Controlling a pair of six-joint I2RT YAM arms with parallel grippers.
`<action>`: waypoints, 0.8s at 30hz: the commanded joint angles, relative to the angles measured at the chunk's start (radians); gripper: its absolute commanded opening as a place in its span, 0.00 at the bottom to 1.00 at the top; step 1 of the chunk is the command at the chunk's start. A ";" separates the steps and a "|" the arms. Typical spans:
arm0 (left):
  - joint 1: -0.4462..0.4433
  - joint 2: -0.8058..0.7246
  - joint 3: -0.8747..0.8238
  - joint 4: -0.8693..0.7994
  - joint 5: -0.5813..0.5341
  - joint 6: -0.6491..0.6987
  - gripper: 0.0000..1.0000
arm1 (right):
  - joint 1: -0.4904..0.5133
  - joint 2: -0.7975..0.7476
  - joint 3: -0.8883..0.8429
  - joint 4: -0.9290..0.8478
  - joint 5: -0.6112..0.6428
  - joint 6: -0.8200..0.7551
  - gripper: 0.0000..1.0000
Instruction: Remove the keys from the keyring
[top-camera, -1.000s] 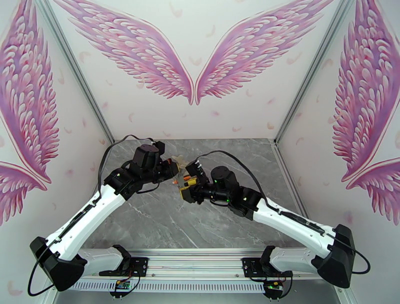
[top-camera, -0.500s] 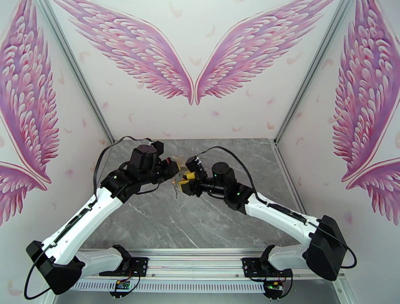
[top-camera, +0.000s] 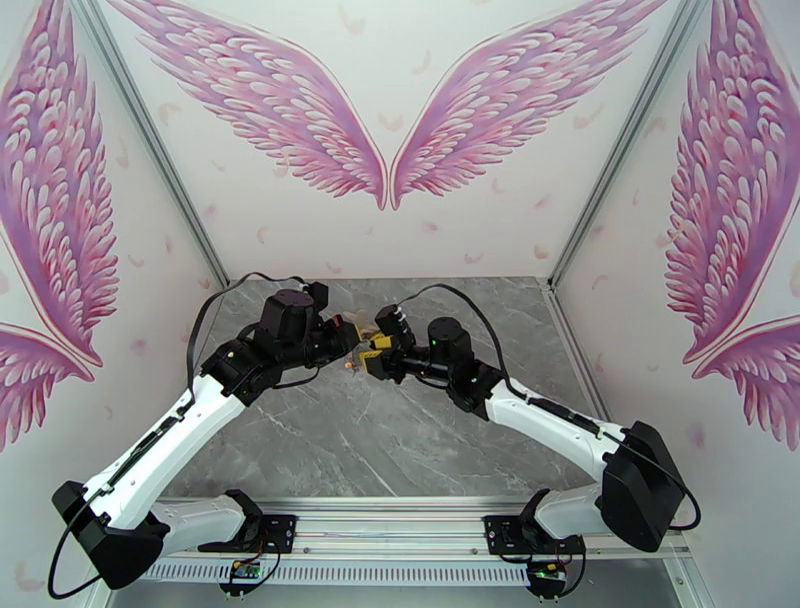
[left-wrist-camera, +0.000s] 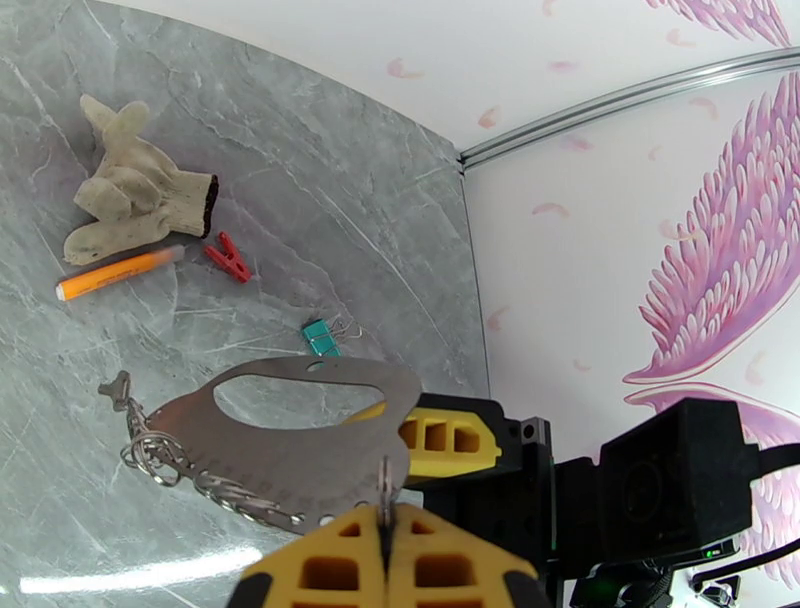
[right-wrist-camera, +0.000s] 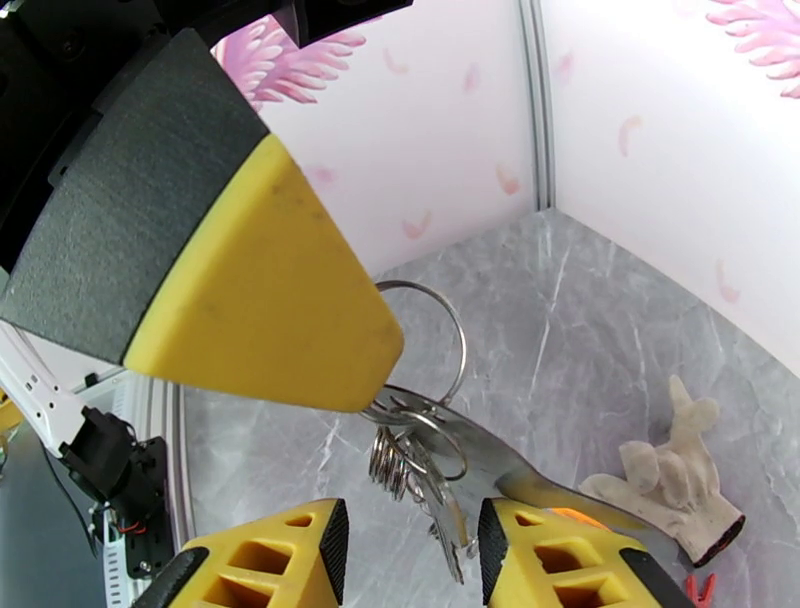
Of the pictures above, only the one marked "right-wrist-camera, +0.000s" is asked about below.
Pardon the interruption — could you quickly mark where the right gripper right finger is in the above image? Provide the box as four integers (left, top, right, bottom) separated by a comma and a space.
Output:
476, 496, 689, 608

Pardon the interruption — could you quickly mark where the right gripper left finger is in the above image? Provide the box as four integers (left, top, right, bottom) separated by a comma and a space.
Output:
134, 497, 351, 608

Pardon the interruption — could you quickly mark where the black keyring plate with rings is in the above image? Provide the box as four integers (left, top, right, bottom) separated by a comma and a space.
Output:
368, 279, 698, 570

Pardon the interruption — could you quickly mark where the orange pen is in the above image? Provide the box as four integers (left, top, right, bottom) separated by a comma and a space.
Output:
542, 506, 613, 533

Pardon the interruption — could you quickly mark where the red clothespin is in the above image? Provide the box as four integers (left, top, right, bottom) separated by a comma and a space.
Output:
683, 572, 718, 608

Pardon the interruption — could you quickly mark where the white work glove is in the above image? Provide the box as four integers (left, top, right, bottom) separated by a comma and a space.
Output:
577, 374, 747, 569

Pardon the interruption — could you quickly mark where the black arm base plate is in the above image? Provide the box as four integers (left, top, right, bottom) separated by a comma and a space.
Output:
109, 437, 171, 584

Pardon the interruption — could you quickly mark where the white slotted cable duct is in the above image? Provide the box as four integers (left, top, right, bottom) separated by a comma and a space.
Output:
101, 531, 138, 608

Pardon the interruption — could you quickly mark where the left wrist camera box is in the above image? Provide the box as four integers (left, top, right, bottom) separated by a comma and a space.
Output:
269, 0, 415, 49

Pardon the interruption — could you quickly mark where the aluminium frame post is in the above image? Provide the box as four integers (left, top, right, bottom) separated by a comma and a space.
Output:
520, 0, 559, 215

